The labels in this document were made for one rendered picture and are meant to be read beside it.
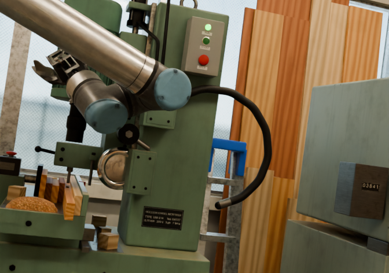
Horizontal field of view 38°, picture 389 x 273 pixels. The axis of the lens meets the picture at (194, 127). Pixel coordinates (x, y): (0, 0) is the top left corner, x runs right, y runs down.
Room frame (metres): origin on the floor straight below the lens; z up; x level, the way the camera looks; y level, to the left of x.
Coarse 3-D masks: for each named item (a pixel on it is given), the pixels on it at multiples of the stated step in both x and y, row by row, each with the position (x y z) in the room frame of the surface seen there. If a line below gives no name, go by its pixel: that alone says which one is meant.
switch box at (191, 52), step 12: (192, 24) 1.59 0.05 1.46; (204, 24) 1.60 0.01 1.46; (216, 24) 1.61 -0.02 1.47; (192, 36) 1.59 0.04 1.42; (204, 36) 1.60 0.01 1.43; (216, 36) 1.61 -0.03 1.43; (192, 48) 1.59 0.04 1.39; (216, 48) 1.61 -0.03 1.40; (192, 60) 1.59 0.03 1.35; (216, 60) 1.61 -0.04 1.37; (192, 72) 1.60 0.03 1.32; (204, 72) 1.61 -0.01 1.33; (216, 72) 1.61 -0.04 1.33
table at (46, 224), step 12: (60, 204) 1.57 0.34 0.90; (0, 216) 1.36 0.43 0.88; (12, 216) 1.37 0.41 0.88; (24, 216) 1.38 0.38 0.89; (36, 216) 1.38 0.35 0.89; (48, 216) 1.39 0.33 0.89; (60, 216) 1.40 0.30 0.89; (84, 216) 1.41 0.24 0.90; (0, 228) 1.36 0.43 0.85; (12, 228) 1.37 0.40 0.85; (24, 228) 1.38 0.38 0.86; (36, 228) 1.38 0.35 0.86; (48, 228) 1.39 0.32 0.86; (60, 228) 1.40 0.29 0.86; (72, 228) 1.40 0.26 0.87; (84, 228) 1.41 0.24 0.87
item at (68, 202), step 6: (66, 180) 1.87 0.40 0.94; (66, 192) 1.53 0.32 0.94; (66, 198) 1.39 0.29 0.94; (72, 198) 1.41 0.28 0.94; (66, 204) 1.33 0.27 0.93; (72, 204) 1.32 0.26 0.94; (66, 210) 1.32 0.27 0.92; (72, 210) 1.32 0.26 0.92; (66, 216) 1.32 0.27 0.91; (72, 216) 1.32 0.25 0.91
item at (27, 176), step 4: (40, 164) 1.67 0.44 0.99; (40, 168) 1.63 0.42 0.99; (40, 172) 1.63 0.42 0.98; (28, 176) 1.65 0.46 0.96; (32, 176) 1.66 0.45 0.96; (36, 176) 1.63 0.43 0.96; (40, 176) 1.63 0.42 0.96; (24, 180) 1.65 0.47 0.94; (28, 180) 1.65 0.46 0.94; (32, 180) 1.65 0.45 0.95; (36, 180) 1.63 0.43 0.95; (40, 180) 1.63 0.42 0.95; (36, 184) 1.63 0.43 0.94; (36, 188) 1.63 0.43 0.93; (36, 192) 1.63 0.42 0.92; (36, 196) 1.63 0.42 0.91
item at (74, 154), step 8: (56, 144) 1.65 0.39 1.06; (64, 144) 1.65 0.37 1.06; (72, 144) 1.66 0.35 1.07; (80, 144) 1.72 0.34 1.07; (56, 152) 1.65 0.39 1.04; (64, 152) 1.65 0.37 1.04; (72, 152) 1.66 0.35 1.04; (80, 152) 1.66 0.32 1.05; (88, 152) 1.67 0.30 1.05; (96, 152) 1.67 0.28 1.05; (56, 160) 1.65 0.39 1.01; (64, 160) 1.65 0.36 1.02; (72, 160) 1.66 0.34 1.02; (80, 160) 1.66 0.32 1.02; (88, 160) 1.67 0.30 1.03; (96, 160) 1.68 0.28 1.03; (72, 168) 1.69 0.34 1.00; (80, 168) 1.67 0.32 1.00; (88, 168) 1.67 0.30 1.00; (96, 168) 1.68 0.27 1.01
